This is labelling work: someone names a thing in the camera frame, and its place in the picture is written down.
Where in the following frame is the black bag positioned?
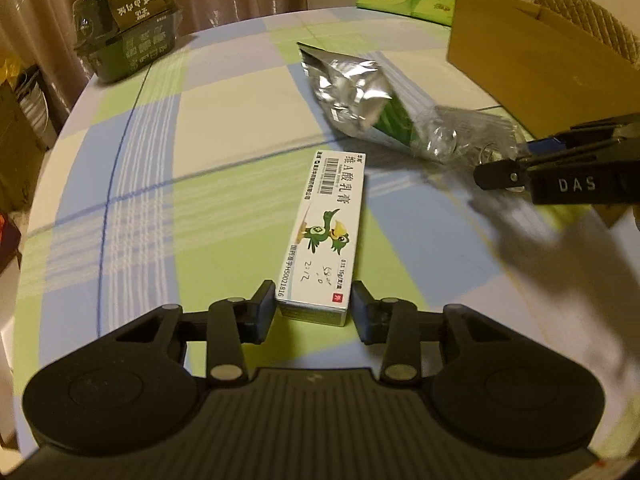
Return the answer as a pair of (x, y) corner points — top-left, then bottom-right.
(15, 64), (59, 151)

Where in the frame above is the cardboard box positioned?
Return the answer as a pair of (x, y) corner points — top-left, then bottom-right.
(446, 0), (640, 140)

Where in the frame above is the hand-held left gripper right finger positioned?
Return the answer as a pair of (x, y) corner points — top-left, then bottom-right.
(351, 281), (508, 386)

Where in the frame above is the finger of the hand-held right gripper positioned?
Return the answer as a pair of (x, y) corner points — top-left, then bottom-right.
(520, 112), (640, 171)

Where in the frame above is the silver foil pouch green label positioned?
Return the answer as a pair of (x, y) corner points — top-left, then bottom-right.
(297, 42), (427, 154)

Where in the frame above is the white ointment box green duck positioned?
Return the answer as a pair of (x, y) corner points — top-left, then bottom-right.
(276, 149), (367, 329)

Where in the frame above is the dark green food container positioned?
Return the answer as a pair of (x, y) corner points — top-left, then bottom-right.
(72, 0), (184, 84)

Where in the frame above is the quilted chair cover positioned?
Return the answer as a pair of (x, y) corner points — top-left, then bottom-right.
(531, 0), (640, 69)

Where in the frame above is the large brown storage carton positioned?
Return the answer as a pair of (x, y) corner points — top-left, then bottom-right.
(0, 80), (49, 213)

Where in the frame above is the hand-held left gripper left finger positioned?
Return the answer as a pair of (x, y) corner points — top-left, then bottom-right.
(112, 280), (277, 386)

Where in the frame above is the clear plastic wrapper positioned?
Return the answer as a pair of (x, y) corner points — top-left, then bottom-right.
(412, 105), (524, 167)

